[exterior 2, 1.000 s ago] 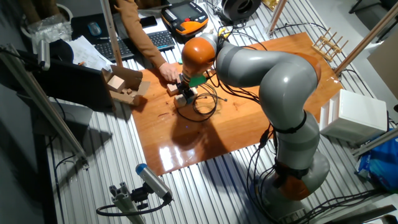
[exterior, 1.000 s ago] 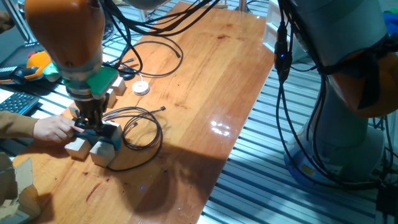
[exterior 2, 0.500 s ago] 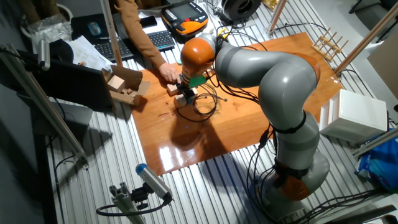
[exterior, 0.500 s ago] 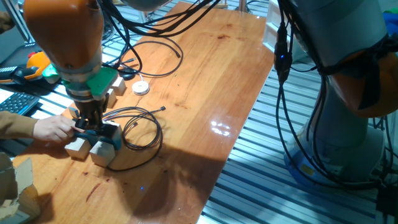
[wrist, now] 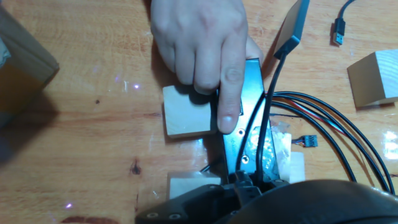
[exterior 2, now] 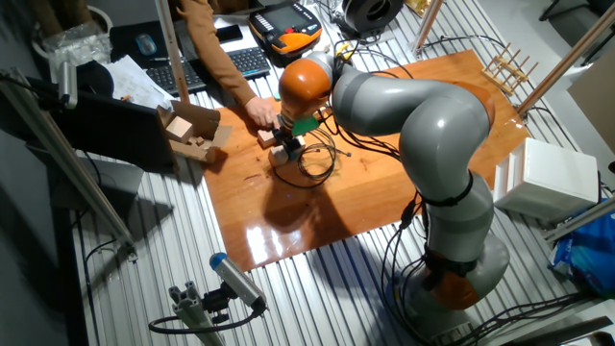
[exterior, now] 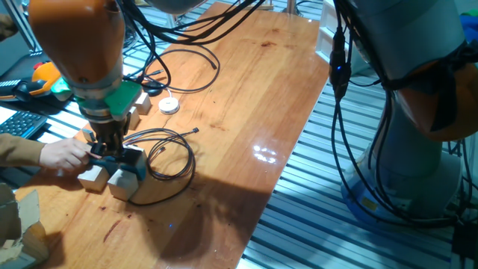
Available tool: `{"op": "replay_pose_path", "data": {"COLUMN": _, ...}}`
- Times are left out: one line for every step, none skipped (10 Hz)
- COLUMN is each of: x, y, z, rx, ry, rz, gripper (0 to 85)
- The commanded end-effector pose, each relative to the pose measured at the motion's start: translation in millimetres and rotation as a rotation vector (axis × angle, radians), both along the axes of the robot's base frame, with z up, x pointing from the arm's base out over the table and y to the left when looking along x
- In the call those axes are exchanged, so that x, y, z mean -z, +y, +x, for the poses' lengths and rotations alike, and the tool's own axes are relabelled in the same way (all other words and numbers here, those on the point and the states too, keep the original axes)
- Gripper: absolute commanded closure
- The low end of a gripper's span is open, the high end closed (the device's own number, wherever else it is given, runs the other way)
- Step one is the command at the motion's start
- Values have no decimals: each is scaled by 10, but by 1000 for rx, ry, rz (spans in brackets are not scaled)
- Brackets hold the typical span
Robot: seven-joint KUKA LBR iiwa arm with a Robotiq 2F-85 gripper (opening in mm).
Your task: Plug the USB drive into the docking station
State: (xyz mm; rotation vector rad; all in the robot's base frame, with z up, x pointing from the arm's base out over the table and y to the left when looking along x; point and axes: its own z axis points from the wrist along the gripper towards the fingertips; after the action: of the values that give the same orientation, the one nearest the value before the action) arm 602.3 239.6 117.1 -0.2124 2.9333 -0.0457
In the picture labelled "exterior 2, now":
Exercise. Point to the black computer keyboard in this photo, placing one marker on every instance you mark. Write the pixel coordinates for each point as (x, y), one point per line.
(250, 60)

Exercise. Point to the person right forearm brown sleeve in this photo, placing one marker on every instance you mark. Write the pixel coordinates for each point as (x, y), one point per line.
(211, 53)

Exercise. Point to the brown cardboard panel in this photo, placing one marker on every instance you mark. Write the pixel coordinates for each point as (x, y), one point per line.
(596, 101)

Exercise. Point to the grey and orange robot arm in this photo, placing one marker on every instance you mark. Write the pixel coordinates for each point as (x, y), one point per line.
(432, 125)

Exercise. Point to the aluminium frame post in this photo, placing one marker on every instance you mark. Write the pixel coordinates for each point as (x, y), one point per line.
(172, 53)
(427, 24)
(567, 60)

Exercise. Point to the pile of printed papers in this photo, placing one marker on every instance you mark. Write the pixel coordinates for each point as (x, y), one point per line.
(134, 81)

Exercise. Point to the silver camera with blue cap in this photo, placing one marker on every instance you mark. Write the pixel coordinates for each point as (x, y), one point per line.
(238, 281)

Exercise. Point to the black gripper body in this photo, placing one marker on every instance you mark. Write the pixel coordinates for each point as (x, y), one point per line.
(286, 135)

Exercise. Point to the wooden peg rack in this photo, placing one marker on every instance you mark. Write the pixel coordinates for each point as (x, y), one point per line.
(507, 69)

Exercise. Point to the white drawer unit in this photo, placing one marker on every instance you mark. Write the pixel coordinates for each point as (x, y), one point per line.
(552, 178)

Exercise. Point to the open cardboard box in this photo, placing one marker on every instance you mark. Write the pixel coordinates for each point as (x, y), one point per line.
(202, 122)

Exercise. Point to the black chair base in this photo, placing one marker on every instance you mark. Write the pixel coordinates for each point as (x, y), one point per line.
(576, 7)

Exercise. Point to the orange and black teach pendant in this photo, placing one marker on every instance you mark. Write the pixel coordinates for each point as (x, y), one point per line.
(283, 29)

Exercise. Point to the short aluminium profile mount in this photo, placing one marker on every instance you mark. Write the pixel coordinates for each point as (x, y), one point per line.
(192, 312)

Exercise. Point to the black smartphone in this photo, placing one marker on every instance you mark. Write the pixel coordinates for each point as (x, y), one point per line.
(230, 33)

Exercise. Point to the black mouse pad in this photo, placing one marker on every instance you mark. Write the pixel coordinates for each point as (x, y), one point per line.
(125, 43)

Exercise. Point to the white rounded plastic object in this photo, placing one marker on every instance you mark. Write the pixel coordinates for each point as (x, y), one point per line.
(323, 45)

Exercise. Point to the green camera mount plate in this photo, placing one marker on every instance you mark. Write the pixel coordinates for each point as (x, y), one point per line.
(305, 126)

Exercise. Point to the blue grey computer mouse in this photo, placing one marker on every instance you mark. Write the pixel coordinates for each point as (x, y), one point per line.
(146, 44)

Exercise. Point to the yellow foil packet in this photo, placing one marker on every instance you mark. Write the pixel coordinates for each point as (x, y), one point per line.
(418, 6)

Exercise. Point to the silver cylindrical camera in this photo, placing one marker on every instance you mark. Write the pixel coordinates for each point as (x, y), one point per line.
(67, 84)

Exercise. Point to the blue plastic bag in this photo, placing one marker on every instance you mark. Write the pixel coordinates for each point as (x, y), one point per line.
(583, 250)

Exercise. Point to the person right hand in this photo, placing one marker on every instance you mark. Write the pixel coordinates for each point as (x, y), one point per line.
(263, 113)

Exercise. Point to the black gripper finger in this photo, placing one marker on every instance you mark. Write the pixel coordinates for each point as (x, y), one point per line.
(293, 150)
(277, 138)

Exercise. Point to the white paper sheet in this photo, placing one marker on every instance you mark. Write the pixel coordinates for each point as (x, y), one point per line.
(230, 19)

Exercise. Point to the black filament spool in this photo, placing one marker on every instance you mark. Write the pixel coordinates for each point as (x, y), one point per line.
(372, 12)

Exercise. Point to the yellow clip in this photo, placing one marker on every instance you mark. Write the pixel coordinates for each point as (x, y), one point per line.
(342, 50)

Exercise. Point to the white bin with plastic liner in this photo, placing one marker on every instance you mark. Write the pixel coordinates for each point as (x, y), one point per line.
(77, 48)

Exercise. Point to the black round cap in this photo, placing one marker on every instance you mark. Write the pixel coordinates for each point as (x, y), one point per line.
(95, 78)

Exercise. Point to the aluminium frame beam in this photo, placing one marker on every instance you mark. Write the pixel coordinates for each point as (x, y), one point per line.
(98, 199)
(581, 218)

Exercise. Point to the wooden cube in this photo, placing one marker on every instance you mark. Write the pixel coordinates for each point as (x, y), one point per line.
(265, 139)
(277, 157)
(179, 129)

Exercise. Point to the black laptop screen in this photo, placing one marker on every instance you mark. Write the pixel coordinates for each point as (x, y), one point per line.
(115, 130)

